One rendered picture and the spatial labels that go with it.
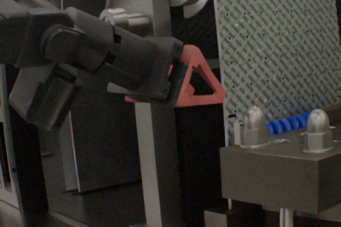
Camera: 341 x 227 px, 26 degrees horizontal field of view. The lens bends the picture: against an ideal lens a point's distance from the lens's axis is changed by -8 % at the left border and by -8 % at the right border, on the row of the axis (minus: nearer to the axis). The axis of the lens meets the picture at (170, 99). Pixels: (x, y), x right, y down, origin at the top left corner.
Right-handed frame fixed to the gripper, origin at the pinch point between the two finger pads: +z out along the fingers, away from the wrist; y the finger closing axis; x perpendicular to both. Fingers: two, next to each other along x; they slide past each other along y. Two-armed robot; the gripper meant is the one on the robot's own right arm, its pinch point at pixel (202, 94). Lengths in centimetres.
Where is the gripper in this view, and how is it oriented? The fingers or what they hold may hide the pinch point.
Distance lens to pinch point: 89.8
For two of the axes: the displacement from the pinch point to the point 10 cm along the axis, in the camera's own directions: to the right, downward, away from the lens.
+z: 7.7, 3.3, 5.5
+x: 3.0, -9.4, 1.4
